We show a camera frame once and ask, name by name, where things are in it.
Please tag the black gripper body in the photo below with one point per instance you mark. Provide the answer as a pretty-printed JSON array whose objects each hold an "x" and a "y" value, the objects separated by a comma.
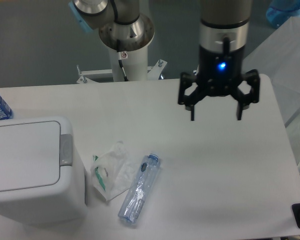
[{"x": 218, "y": 72}]

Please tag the grey trash can push button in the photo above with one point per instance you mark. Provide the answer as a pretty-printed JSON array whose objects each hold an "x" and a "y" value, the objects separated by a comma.
[{"x": 66, "y": 150}]

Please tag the white trash can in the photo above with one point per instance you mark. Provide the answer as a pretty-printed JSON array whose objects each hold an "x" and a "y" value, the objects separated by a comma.
[{"x": 34, "y": 188}]

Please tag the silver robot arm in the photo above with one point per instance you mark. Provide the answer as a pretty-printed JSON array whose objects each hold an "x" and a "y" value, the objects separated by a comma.
[{"x": 222, "y": 37}]

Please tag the translucent plastic storage box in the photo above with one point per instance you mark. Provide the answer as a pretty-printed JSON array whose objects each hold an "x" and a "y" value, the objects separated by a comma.
[{"x": 278, "y": 57}]

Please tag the blue plastic bag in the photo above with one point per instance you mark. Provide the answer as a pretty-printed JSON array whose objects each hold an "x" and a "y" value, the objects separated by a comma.
[{"x": 278, "y": 12}]

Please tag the crumpled clear plastic bag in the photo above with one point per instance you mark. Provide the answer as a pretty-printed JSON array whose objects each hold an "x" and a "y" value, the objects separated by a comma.
[{"x": 113, "y": 172}]

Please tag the empty clear plastic bottle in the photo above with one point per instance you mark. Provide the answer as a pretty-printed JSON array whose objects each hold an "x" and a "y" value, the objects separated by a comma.
[{"x": 139, "y": 189}]

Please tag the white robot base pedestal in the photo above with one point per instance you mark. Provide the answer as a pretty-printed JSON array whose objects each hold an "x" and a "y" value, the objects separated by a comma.
[{"x": 125, "y": 66}]

